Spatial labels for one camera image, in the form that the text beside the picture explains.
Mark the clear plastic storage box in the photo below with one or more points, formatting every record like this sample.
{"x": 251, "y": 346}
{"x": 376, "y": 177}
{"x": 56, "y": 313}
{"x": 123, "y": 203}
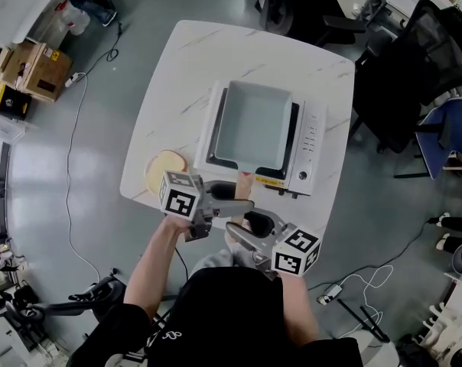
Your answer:
{"x": 3, "y": 128}

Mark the black tripod legs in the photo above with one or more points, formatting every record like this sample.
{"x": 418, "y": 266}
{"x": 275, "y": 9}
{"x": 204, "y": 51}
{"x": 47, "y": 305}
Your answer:
{"x": 365, "y": 319}

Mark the white power strip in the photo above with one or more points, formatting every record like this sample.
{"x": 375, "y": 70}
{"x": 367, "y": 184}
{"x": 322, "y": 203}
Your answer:
{"x": 329, "y": 293}

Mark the black mesh office chair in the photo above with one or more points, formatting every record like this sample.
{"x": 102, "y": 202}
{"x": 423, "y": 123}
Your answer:
{"x": 418, "y": 71}

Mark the brown cardboard box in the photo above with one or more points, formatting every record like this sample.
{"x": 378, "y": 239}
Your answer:
{"x": 38, "y": 71}

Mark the person's grey shorts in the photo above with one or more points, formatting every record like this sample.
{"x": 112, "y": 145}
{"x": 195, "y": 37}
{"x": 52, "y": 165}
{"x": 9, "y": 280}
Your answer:
{"x": 219, "y": 258}

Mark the blue chair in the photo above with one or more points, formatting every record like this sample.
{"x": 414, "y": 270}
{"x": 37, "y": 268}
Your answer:
{"x": 439, "y": 128}

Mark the bread slice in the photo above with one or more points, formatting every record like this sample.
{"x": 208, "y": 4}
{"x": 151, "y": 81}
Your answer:
{"x": 173, "y": 161}

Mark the person's left forearm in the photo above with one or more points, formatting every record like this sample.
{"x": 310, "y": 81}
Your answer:
{"x": 152, "y": 258}

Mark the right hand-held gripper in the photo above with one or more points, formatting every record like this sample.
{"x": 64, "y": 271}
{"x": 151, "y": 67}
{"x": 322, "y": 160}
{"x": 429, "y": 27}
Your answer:
{"x": 294, "y": 254}

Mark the black swivel chair base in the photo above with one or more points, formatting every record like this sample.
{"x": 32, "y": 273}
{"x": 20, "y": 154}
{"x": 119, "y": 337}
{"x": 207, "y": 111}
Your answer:
{"x": 97, "y": 294}

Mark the cream round plate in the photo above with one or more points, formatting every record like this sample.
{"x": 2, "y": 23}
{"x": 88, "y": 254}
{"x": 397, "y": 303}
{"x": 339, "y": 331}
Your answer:
{"x": 152, "y": 180}

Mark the yellow and black box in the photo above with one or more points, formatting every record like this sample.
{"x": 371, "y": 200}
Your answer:
{"x": 7, "y": 101}

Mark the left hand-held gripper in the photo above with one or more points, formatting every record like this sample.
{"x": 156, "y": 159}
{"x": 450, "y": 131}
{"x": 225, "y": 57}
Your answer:
{"x": 179, "y": 195}

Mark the person's black shirt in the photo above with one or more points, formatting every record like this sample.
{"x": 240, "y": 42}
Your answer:
{"x": 223, "y": 319}

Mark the clear plastic jug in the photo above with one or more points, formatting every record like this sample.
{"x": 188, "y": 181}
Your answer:
{"x": 75, "y": 19}

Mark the person's right forearm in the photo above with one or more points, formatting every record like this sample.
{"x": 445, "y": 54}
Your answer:
{"x": 300, "y": 304}

